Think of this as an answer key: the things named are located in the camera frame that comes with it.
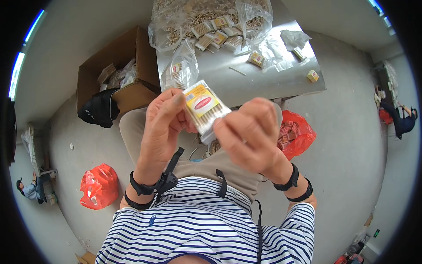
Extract person's left hand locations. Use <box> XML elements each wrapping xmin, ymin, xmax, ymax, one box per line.
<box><xmin>135</xmin><ymin>88</ymin><xmax>198</xmax><ymax>185</ymax></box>

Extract person's right hand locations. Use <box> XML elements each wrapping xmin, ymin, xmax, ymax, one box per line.
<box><xmin>213</xmin><ymin>97</ymin><xmax>294</xmax><ymax>185</ymax></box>

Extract yellow label cotton swab packet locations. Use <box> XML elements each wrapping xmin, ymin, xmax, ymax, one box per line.
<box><xmin>182</xmin><ymin>80</ymin><xmax>232</xmax><ymax>145</ymax></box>
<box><xmin>247</xmin><ymin>51</ymin><xmax>268</xmax><ymax>69</ymax></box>

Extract red bag of small boxes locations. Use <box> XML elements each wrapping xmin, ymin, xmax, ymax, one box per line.
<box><xmin>276</xmin><ymin>110</ymin><xmax>317</xmax><ymax>161</ymax></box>

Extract black wrist band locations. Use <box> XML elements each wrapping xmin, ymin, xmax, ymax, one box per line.
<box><xmin>273</xmin><ymin>163</ymin><xmax>300</xmax><ymax>192</ymax></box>
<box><xmin>129</xmin><ymin>147</ymin><xmax>185</xmax><ymax>203</ymax></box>

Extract black bag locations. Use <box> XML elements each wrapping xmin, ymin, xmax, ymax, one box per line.
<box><xmin>78</xmin><ymin>88</ymin><xmax>120</xmax><ymax>129</ymax></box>

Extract red plastic bag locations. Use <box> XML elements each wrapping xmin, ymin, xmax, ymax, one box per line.
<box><xmin>80</xmin><ymin>163</ymin><xmax>119</xmax><ymax>211</ymax></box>

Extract clear bag with swab packets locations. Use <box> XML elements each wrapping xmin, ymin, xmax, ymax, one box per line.
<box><xmin>160</xmin><ymin>39</ymin><xmax>200</xmax><ymax>92</ymax></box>

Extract brown cardboard box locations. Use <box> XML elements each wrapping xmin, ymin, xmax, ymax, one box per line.
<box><xmin>76</xmin><ymin>25</ymin><xmax>161</xmax><ymax>117</ymax></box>

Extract flat clear plastic bags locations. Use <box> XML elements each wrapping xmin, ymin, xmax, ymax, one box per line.
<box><xmin>262</xmin><ymin>36</ymin><xmax>295</xmax><ymax>72</ymax></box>

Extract person's body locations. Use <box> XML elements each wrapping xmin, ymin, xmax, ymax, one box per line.
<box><xmin>96</xmin><ymin>176</ymin><xmax>316</xmax><ymax>264</ymax></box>

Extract clear wrapped swab packet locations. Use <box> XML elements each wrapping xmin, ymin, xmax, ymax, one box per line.
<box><xmin>292</xmin><ymin>46</ymin><xmax>308</xmax><ymax>62</ymax></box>

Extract crumpled clear plastic bag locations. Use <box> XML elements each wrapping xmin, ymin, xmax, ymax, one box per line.
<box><xmin>280</xmin><ymin>29</ymin><xmax>312</xmax><ymax>52</ymax></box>

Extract pile of cotton swab packets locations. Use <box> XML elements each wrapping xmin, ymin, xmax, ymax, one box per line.
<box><xmin>189</xmin><ymin>15</ymin><xmax>244</xmax><ymax>53</ymax></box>

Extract cluttered work table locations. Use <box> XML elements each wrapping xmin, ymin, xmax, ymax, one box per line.
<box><xmin>21</xmin><ymin>125</ymin><xmax>58</xmax><ymax>177</ymax></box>
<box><xmin>374</xmin><ymin>60</ymin><xmax>400</xmax><ymax>107</ymax></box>

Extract large clear bag of swabs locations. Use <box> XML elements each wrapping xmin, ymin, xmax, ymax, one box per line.
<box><xmin>148</xmin><ymin>0</ymin><xmax>274</xmax><ymax>55</ymax></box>

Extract flat brown cardboard piece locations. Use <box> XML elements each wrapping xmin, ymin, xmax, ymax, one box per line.
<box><xmin>75</xmin><ymin>251</ymin><xmax>97</xmax><ymax>264</ymax></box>

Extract heap of red items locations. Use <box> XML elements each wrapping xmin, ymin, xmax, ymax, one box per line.
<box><xmin>334</xmin><ymin>231</ymin><xmax>367</xmax><ymax>264</ymax></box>

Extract bright window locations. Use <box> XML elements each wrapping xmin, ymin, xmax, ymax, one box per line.
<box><xmin>8</xmin><ymin>52</ymin><xmax>26</xmax><ymax>101</ymax></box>
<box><xmin>23</xmin><ymin>9</ymin><xmax>45</xmax><ymax>44</ymax></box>
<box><xmin>367</xmin><ymin>0</ymin><xmax>396</xmax><ymax>36</ymax></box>

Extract black cable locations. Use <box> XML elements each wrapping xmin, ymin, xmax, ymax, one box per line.
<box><xmin>253</xmin><ymin>199</ymin><xmax>264</xmax><ymax>264</ymax></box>

